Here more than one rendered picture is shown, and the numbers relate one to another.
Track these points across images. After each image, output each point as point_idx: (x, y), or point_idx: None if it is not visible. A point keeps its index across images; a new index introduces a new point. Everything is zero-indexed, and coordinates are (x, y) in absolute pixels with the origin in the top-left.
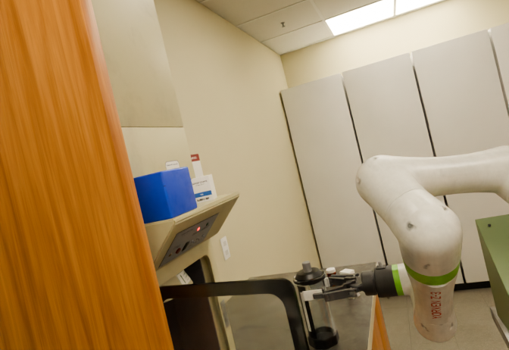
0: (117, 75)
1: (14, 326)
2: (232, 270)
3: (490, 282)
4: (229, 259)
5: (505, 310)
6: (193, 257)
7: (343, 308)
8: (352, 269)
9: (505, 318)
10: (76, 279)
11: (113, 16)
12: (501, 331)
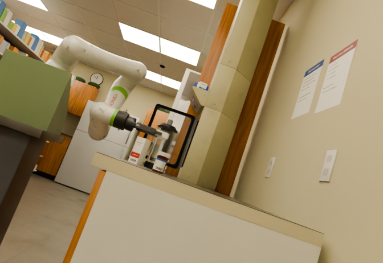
0: (219, 59)
1: None
2: (322, 204)
3: (56, 110)
4: (327, 185)
5: (58, 120)
6: (201, 112)
7: (142, 166)
8: (135, 165)
9: (54, 126)
10: None
11: (227, 39)
12: (51, 136)
